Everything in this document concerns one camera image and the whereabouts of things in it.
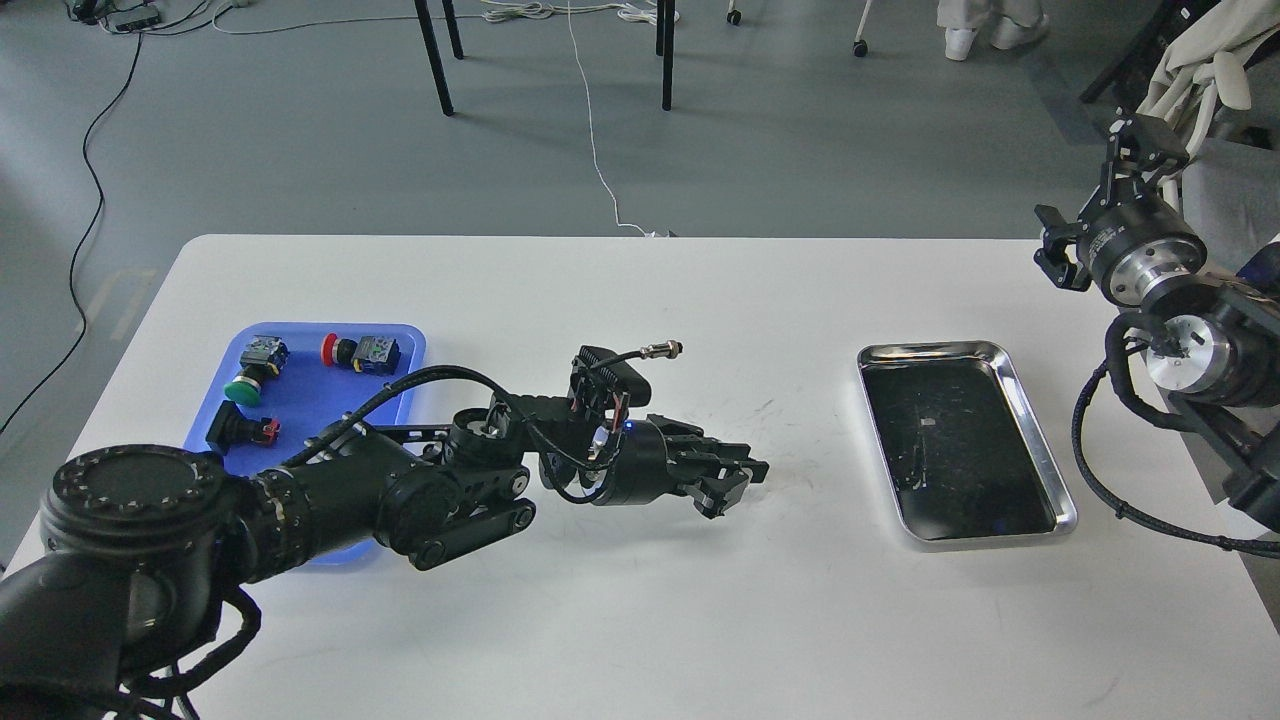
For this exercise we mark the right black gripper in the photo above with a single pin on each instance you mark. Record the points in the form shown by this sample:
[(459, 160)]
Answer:
[(1132, 246)]

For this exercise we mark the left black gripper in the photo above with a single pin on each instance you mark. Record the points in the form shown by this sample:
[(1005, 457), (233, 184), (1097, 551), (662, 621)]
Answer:
[(647, 467)]

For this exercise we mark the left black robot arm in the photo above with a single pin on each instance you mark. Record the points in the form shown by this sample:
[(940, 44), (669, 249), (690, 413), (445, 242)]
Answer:
[(140, 595)]

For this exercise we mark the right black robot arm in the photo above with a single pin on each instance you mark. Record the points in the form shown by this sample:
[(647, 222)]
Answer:
[(1188, 347)]

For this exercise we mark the silver metal tray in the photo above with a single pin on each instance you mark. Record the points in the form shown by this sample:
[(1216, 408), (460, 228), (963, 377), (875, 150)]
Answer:
[(967, 463)]

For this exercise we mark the blue plastic tray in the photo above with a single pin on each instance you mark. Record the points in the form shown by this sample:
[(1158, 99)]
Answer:
[(309, 395)]

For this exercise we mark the grey office chair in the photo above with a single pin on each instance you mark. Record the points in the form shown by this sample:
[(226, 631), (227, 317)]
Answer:
[(1228, 193)]

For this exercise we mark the beige jacket on chair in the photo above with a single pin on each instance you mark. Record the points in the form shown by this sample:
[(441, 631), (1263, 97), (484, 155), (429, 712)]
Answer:
[(1212, 51)]

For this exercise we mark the person in white trousers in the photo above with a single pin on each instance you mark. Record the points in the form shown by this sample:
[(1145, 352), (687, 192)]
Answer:
[(1012, 24)]

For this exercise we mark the black table leg right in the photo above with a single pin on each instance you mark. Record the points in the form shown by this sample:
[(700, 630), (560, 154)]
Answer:
[(665, 16)]

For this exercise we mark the black table leg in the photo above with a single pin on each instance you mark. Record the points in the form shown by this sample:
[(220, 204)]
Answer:
[(665, 16), (425, 20)]

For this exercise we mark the black table leg left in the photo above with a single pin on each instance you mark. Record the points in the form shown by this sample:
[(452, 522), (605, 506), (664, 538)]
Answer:
[(425, 20)]

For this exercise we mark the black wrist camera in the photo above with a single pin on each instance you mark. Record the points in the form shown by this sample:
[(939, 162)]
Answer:
[(599, 376)]

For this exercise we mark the red push button switch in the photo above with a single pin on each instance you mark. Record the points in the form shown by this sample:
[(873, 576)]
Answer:
[(372, 354)]

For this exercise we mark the green push button switch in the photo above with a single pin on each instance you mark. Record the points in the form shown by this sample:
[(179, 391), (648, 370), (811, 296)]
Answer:
[(261, 360)]

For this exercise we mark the black selector switch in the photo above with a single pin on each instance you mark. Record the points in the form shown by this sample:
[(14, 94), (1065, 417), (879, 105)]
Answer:
[(230, 428)]

